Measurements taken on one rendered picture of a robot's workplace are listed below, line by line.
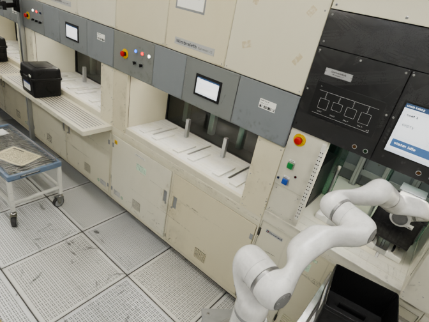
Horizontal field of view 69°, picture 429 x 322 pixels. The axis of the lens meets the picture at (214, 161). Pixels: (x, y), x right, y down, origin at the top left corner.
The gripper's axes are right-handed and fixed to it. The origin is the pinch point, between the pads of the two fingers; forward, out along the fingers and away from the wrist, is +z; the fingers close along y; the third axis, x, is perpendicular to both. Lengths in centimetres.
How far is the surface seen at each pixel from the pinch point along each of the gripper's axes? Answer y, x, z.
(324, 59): -56, 53, -30
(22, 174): -229, -78, -97
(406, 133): -13.4, 35.2, -30.1
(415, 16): -29, 77, -30
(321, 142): -44, 17, -30
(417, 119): -12, 42, -30
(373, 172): -26, -21, 60
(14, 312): -151, -122, -138
